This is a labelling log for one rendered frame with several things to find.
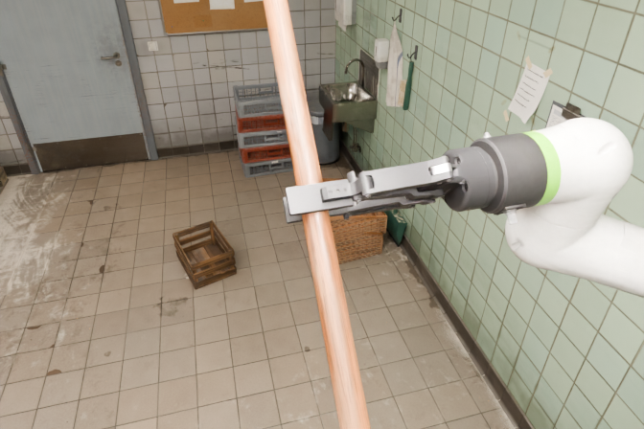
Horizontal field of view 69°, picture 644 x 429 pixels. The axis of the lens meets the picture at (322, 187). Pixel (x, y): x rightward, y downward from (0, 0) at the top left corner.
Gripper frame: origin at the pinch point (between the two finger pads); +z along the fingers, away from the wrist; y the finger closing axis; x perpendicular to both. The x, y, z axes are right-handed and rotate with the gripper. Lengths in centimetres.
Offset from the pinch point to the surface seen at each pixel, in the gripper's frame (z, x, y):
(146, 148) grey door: 78, 175, 398
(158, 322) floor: 61, 3, 263
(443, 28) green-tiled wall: -118, 122, 154
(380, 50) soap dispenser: -110, 154, 223
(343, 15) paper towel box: -105, 217, 269
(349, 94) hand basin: -105, 162, 301
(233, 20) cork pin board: -20, 252, 314
